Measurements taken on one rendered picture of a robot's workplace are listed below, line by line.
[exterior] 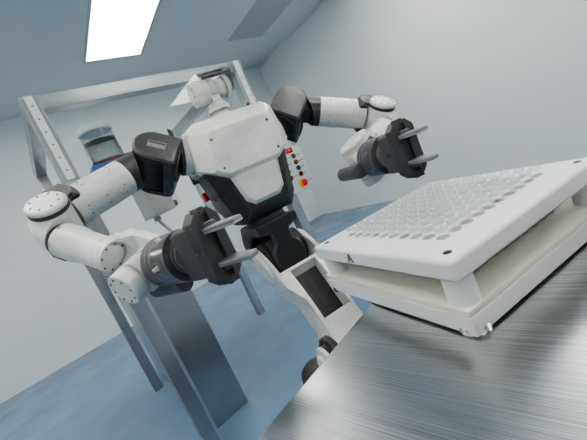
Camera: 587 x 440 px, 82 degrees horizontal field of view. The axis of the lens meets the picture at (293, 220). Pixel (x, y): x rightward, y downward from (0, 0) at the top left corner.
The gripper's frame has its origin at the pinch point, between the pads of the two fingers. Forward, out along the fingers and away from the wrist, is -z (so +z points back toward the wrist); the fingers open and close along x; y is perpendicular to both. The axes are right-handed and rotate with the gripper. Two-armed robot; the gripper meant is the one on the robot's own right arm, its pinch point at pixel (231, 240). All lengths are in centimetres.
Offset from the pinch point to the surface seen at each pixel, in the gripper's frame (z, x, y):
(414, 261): -25.9, 5.8, 5.3
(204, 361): 119, 69, -58
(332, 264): -11.2, 8.6, -4.8
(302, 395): -15.1, 12.7, 14.4
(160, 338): 105, 39, -37
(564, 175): -38.8, 5.5, -8.9
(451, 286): -28.6, 8.0, 6.6
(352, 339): -17.1, 12.7, 6.5
